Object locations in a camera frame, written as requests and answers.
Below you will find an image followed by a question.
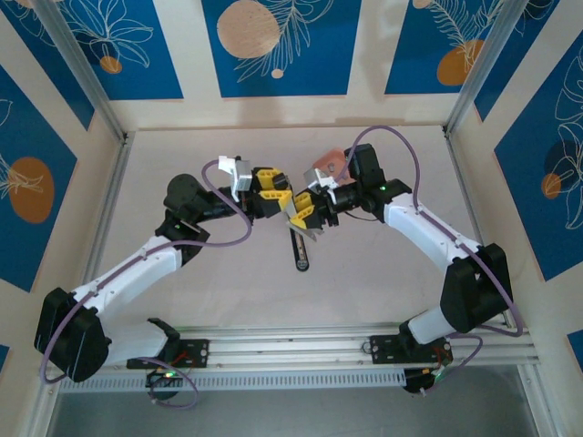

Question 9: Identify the white base stapler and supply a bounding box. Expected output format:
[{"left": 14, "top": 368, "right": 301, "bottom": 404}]
[{"left": 281, "top": 199, "right": 321, "bottom": 242}]

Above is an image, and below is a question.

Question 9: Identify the black stapler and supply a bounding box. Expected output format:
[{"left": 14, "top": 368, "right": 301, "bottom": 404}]
[{"left": 289, "top": 227, "right": 313, "bottom": 273}]

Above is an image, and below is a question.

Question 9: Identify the pink plastic tray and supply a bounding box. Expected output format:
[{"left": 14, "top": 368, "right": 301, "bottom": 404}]
[{"left": 312, "top": 146, "right": 354, "bottom": 183}]

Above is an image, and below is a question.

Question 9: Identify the black electronics board with LED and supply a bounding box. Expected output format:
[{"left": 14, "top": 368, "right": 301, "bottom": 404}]
[
  {"left": 145, "top": 368, "right": 183, "bottom": 389},
  {"left": 403, "top": 366, "right": 445, "bottom": 395}
]

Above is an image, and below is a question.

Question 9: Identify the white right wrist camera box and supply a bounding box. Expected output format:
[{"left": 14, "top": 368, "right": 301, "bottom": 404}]
[{"left": 302, "top": 166, "right": 343, "bottom": 192}]

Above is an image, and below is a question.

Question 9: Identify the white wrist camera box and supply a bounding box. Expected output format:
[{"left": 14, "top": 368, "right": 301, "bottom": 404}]
[
  {"left": 217, "top": 155, "right": 254, "bottom": 202},
  {"left": 302, "top": 166, "right": 343, "bottom": 192}
]

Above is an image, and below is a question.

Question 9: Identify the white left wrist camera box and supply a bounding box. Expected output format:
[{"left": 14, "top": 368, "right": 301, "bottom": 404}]
[{"left": 217, "top": 155, "right": 254, "bottom": 202}]

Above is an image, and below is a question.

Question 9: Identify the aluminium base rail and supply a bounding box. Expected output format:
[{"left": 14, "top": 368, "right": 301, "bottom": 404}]
[{"left": 38, "top": 322, "right": 542, "bottom": 379}]

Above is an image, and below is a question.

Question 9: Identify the aluminium corner post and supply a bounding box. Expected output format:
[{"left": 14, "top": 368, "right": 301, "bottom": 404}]
[
  {"left": 444, "top": 0, "right": 524, "bottom": 137},
  {"left": 31, "top": 0, "right": 129, "bottom": 143}
]

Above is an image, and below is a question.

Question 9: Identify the grey slotted cable duct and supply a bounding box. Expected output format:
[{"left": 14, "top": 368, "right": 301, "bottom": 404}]
[{"left": 56, "top": 369, "right": 407, "bottom": 393}]

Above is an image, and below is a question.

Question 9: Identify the aluminium frame leg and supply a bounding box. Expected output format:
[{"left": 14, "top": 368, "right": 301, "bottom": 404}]
[
  {"left": 517, "top": 363, "right": 564, "bottom": 437},
  {"left": 22, "top": 375, "right": 63, "bottom": 437}
]

